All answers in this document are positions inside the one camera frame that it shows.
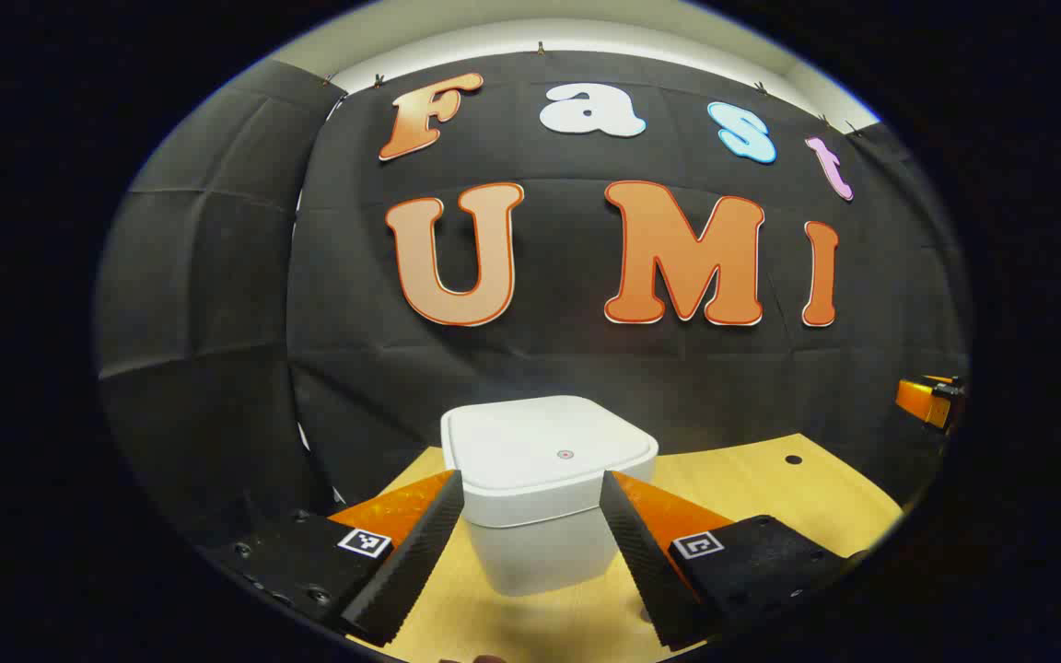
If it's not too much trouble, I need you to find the black backdrop cloth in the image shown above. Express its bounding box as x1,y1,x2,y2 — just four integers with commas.
96,51,969,553

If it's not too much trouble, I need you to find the wooden desktop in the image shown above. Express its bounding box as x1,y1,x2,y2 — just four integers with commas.
332,433,904,663

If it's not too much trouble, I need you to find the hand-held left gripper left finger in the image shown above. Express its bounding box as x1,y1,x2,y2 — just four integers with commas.
199,470,465,647

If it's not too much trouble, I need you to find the white desktop garbage bin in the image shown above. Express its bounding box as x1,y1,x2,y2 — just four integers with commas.
440,395,659,598

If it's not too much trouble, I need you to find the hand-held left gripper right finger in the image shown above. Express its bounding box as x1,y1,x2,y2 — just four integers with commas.
599,470,868,651

